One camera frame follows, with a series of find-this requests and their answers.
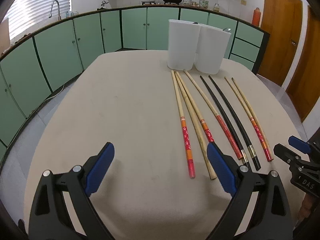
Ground bamboo chopstick floral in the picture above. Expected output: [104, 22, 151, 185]
[225, 76, 273, 162]

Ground black chopstick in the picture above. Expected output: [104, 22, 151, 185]
[200, 76, 251, 168]
[208, 75, 261, 171]

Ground bamboo chopstick red handle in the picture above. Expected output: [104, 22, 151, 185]
[184, 70, 245, 162]

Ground bamboo chopstick orange red end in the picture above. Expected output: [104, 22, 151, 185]
[175, 71, 214, 142]

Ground plain bamboo chopstick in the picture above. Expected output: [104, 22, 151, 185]
[174, 72, 216, 180]

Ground bamboo chopstick red floral end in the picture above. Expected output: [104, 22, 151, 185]
[171, 70, 196, 179]

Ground green lower kitchen cabinets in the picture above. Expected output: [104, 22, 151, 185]
[1, 5, 270, 154]

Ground chrome kitchen faucet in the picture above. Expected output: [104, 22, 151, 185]
[49, 0, 62, 21]

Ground right hand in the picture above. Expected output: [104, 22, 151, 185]
[298, 194, 316, 220]

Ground wooden door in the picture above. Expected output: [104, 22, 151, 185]
[258, 0, 303, 86]
[286, 7, 319, 121]

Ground orange thermos bottle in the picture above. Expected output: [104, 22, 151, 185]
[252, 7, 261, 27]

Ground white double utensil holder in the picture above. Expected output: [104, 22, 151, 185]
[167, 20, 232, 74]

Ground glass jar with lid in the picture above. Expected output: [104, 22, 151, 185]
[213, 3, 220, 12]

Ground white window blinds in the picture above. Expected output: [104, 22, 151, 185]
[5, 0, 71, 39]

